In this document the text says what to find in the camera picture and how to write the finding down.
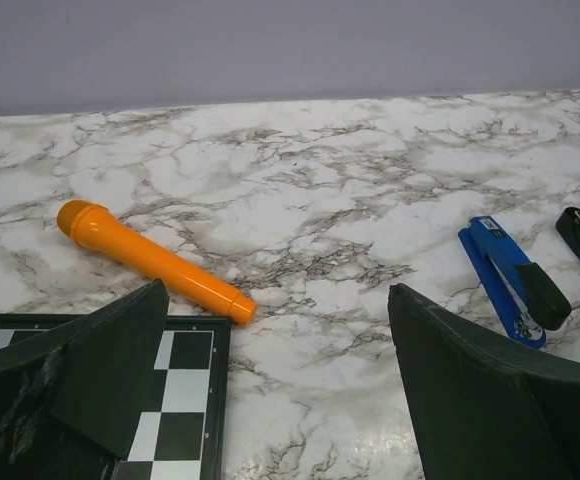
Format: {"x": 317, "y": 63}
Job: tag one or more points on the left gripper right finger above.
{"x": 482, "y": 405}

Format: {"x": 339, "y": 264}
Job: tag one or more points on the blue stapler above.
{"x": 526, "y": 300}

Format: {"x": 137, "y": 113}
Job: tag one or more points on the orange plastic cylinder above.
{"x": 92, "y": 226}

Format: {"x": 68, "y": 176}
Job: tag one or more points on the black white checkerboard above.
{"x": 180, "y": 431}

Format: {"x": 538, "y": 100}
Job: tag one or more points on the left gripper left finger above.
{"x": 71, "y": 397}

